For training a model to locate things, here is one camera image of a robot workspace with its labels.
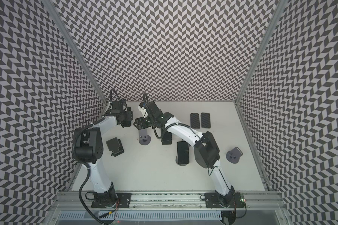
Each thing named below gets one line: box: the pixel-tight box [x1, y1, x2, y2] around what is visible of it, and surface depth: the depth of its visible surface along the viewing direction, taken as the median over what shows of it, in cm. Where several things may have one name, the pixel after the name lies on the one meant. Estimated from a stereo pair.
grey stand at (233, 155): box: [225, 146, 244, 164], surface depth 84 cm
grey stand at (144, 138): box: [138, 128, 152, 146], surface depth 93 cm
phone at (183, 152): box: [176, 141, 190, 165], surface depth 82 cm
